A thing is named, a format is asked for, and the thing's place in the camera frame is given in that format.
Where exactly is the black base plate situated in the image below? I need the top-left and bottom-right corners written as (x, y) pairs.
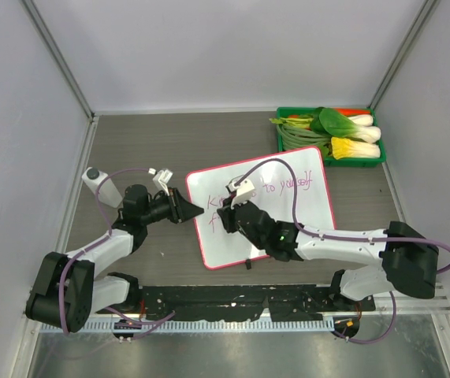
top-left (114, 284), bottom-right (376, 322)

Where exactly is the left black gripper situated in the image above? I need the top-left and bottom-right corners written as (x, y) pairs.
top-left (141, 187), bottom-right (203, 226)

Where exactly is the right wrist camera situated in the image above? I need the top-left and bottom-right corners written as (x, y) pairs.
top-left (227, 179), bottom-right (255, 209)

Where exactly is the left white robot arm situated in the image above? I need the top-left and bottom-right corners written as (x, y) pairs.
top-left (24, 184), bottom-right (204, 333)

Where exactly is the white bok choy back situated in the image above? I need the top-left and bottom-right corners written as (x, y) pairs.
top-left (348, 114), bottom-right (374, 127)

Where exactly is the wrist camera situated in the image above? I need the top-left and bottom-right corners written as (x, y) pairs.
top-left (148, 168), bottom-right (173, 194)
top-left (227, 179), bottom-right (255, 209)

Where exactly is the white slotted cable duct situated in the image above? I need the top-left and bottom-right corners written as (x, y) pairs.
top-left (39, 317), bottom-right (335, 334)

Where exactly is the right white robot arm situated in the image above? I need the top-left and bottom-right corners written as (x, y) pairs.
top-left (218, 202), bottom-right (439, 311)

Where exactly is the green long beans bundle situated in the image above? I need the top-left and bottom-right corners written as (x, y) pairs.
top-left (276, 124), bottom-right (330, 156)

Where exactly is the yellow bok choy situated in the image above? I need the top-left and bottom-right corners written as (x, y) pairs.
top-left (331, 137), bottom-right (381, 160)

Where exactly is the orange carrot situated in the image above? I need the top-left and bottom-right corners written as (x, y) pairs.
top-left (335, 108), bottom-right (370, 117)

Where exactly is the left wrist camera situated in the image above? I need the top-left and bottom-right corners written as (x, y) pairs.
top-left (148, 168), bottom-right (173, 194)

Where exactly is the green bok choy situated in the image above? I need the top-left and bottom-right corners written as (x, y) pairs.
top-left (310, 108), bottom-right (381, 143)

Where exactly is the pink framed whiteboard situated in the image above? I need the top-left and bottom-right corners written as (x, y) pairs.
top-left (186, 146), bottom-right (335, 270)

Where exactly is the green plastic tray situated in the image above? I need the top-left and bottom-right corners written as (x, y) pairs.
top-left (270, 107), bottom-right (386, 168)

